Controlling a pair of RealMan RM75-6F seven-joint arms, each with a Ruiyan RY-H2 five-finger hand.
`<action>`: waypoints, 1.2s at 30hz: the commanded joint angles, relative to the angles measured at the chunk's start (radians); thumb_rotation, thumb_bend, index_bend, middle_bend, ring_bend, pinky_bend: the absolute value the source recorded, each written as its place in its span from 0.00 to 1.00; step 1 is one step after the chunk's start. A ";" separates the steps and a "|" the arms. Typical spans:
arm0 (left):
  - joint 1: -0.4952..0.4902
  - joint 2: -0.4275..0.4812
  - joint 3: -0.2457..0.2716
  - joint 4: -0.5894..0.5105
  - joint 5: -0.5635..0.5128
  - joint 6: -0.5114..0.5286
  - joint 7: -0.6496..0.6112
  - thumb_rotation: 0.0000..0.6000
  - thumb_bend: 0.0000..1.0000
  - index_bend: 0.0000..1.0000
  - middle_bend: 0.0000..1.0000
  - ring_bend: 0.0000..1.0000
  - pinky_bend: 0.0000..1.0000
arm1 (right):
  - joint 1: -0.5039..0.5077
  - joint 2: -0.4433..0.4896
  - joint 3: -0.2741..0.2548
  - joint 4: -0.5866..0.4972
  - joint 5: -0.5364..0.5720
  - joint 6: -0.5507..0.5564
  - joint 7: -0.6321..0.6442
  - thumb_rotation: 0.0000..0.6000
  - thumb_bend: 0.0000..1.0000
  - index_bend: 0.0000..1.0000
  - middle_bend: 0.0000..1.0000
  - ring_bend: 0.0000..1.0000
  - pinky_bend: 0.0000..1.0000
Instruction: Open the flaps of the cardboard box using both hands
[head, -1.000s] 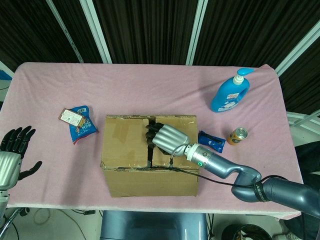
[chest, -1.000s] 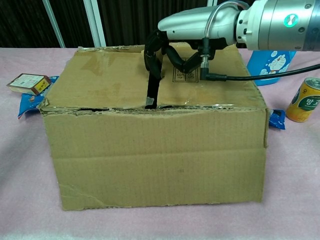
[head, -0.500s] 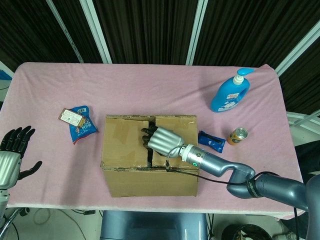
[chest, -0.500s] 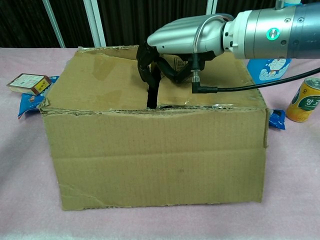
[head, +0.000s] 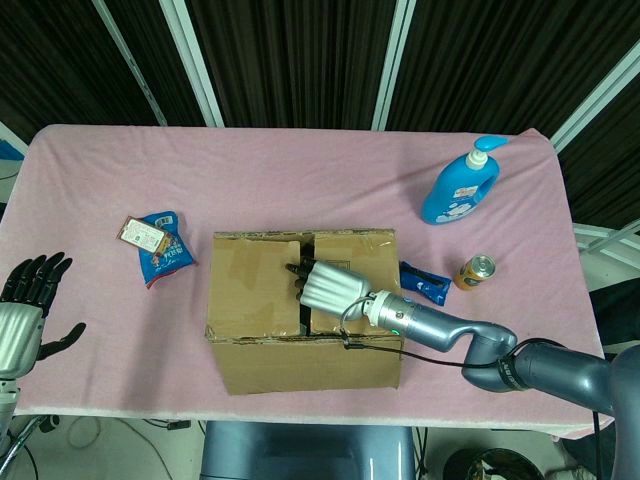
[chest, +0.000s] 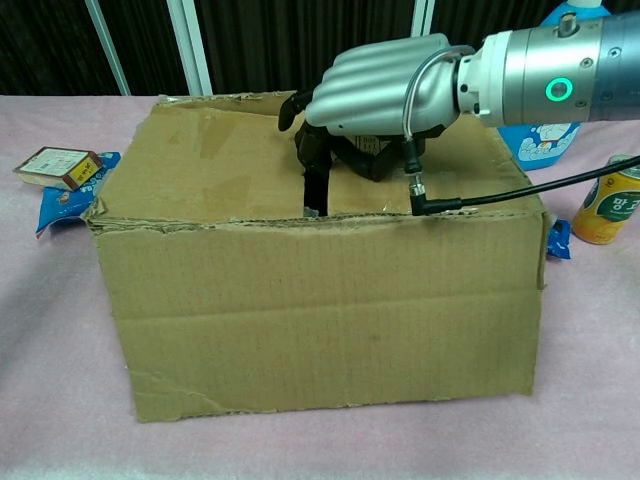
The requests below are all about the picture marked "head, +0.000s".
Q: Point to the dark blue snack packet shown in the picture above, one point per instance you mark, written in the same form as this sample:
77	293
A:
430	287

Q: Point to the dark blue robot torso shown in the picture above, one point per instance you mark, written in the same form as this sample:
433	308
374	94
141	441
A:
300	450

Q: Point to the brown cardboard shipping box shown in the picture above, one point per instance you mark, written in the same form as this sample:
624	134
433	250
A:
310	365

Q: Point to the black power adapter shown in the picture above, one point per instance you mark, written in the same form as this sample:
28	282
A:
179	426

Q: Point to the wide white frame post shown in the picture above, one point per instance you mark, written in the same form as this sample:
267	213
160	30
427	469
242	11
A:
192	60

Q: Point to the white metal rail rack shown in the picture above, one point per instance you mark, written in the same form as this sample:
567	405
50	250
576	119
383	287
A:
600	235

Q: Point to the small brown white carton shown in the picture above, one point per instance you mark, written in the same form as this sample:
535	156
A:
142	232

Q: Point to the yellow mango juice can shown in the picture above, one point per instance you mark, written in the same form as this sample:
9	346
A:
472	277

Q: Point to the blue pump detergent bottle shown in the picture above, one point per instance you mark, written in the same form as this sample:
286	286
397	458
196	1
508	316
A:
455	195

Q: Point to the black waste basket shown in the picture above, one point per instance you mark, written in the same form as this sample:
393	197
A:
480	465

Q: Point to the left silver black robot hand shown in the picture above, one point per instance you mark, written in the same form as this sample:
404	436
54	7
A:
20	330

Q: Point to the thin white frame post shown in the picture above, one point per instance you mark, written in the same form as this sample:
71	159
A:
130	60

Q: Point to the light blue snack bag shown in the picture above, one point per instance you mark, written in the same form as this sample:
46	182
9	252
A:
167	255

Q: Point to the slanted white frame post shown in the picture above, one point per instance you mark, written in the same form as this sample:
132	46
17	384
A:
595	95

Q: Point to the black pleated curtain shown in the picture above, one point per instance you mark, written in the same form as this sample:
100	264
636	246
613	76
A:
300	50

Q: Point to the pink tablecloth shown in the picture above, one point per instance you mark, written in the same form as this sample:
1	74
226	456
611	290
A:
325	175

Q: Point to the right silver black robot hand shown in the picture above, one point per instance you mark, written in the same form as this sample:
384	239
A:
335	292

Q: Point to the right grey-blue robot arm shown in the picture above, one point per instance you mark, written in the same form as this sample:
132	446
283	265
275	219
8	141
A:
550	370

